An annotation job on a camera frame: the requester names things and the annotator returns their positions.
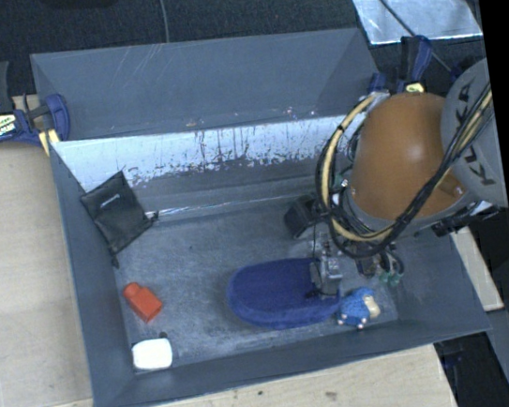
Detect blue toy animal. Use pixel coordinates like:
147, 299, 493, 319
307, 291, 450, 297
332, 285, 383, 333

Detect red-orange plastic block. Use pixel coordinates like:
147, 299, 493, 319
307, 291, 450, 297
121, 278, 166, 326

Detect white rounded block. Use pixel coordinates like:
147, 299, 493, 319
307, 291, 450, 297
129, 336, 175, 374

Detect black cloth pouch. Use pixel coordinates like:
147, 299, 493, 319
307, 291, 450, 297
76, 166, 167, 274

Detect grey metal bin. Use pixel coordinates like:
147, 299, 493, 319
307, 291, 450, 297
28, 0, 498, 407

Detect black cylinder on white bracket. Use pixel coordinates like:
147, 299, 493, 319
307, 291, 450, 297
279, 188, 350, 241

